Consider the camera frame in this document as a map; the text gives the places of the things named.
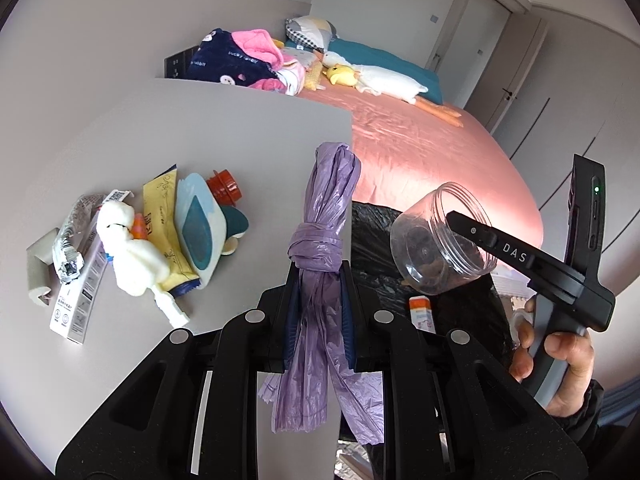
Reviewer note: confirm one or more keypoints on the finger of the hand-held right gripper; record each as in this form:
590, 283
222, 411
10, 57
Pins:
510, 250

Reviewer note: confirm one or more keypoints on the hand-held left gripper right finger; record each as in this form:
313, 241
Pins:
348, 320

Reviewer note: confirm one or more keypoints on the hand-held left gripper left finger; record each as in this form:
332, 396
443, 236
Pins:
290, 320

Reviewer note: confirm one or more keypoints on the purple plastic bag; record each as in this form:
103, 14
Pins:
315, 340

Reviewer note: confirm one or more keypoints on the black bag lined trash box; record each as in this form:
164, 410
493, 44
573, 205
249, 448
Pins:
375, 250

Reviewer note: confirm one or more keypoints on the clear plastic jar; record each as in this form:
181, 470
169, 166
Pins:
425, 250

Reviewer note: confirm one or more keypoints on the blue white packet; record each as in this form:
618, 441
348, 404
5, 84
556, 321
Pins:
200, 230

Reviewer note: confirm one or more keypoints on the red bottle cap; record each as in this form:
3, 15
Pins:
224, 188

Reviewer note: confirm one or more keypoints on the yellow packet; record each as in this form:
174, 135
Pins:
160, 210

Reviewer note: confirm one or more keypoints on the white printed packet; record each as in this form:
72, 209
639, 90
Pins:
119, 196

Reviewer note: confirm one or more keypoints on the white carton box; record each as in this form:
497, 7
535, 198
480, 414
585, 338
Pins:
75, 305

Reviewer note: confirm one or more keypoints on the silver foil packet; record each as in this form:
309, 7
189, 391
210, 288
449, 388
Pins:
70, 240

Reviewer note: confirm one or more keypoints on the person's right forearm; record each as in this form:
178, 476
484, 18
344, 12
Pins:
592, 415

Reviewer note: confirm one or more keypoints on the person's right hand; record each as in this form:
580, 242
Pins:
575, 360

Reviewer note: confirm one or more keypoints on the orange white tube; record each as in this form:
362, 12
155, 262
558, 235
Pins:
422, 315

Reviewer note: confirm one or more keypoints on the teal round lid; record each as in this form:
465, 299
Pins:
234, 222

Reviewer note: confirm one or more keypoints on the bed with pink sheet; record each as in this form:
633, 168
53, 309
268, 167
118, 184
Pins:
440, 160

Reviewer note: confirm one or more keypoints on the white plastic piece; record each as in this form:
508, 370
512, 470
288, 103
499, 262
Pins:
172, 310

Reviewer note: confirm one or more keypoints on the white plush toy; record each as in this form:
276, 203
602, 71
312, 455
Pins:
132, 260

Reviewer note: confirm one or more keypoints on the white goose plush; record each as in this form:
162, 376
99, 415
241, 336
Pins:
390, 82

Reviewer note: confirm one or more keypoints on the teal pillow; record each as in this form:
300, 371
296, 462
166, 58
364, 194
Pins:
385, 62

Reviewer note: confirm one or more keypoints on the white door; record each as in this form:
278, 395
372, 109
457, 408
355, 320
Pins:
475, 25

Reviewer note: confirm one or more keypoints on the yellow knit cloth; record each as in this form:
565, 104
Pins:
312, 79

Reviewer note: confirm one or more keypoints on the white pink printed cloth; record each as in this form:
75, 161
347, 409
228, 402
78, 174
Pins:
292, 77

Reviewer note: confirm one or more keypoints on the yellow duck plush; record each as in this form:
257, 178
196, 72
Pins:
341, 75

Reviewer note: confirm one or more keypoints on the grey foam piece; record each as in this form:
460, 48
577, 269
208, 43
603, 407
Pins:
37, 270

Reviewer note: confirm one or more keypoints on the navy printed blanket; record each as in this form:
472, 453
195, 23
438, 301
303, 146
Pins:
225, 62

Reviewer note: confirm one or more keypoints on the pink fleece cloth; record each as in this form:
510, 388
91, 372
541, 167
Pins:
255, 45

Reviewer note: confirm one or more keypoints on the checkered pillow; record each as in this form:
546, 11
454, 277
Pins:
310, 32

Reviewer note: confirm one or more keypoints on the black wall panel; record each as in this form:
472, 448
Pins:
177, 62

